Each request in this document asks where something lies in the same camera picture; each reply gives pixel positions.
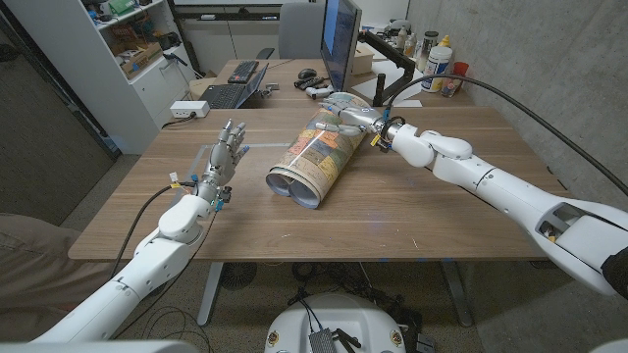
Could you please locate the black remote controller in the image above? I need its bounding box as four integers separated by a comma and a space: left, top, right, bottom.
293, 76, 331, 91

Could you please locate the black keyboard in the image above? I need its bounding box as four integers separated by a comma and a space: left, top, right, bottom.
227, 60, 260, 85

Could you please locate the grey table leg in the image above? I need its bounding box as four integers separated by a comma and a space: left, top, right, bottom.
196, 262, 225, 328
439, 259, 475, 328

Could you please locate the black computer monitor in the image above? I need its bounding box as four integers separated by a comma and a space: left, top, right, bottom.
319, 0, 363, 93

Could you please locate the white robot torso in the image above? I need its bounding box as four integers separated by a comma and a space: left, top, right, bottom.
264, 292, 407, 353

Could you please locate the white game controller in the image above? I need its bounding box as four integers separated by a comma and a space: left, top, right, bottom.
304, 83, 336, 100

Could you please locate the white shelf cabinet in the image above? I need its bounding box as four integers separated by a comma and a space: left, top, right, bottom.
4, 0, 197, 156

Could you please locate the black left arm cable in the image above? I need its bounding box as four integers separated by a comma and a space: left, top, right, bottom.
108, 180, 198, 280

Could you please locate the dark lid jar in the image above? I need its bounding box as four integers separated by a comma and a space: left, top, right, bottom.
415, 30, 440, 73

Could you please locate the brown fabric seat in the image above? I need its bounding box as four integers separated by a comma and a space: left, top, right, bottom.
0, 213, 124, 339

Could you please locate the white wipes canister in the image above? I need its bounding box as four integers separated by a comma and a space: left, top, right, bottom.
420, 45, 453, 94

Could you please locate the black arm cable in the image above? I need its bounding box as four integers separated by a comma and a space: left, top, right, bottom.
384, 73, 628, 197
108, 180, 198, 280

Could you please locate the rolled colourful paper map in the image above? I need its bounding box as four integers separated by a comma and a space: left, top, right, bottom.
265, 91, 376, 211

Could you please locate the black floor cable tangle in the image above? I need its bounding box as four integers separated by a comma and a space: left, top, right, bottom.
287, 262, 423, 339

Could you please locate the green box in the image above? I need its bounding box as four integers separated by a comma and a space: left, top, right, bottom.
107, 0, 137, 15

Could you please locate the beige small box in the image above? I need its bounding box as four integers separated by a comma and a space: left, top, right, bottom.
350, 41, 376, 76

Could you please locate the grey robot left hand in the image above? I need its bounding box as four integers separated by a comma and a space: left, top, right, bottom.
197, 118, 250, 203

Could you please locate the grey finned electronics box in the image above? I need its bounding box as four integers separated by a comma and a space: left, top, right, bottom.
307, 328, 339, 353

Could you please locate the cardboard box with blue tape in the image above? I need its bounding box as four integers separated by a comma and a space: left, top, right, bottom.
120, 42, 165, 79

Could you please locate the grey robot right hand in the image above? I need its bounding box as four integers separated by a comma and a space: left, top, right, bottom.
315, 91, 389, 138

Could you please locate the black round floor fan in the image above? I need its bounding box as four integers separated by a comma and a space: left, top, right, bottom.
220, 262, 258, 291

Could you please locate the white paper sheet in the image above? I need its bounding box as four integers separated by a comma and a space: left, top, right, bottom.
350, 59, 426, 108

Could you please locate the dark open laptop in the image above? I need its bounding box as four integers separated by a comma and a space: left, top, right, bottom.
199, 62, 270, 110

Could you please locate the white power strip box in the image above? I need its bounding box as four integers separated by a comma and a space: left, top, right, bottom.
169, 100, 211, 120

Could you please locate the grey office chair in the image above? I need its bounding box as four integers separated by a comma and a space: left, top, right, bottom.
255, 2, 326, 61

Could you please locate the red plastic cup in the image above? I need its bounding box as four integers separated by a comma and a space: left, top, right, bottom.
441, 61, 470, 98

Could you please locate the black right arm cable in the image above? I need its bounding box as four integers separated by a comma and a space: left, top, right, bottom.
384, 73, 628, 197

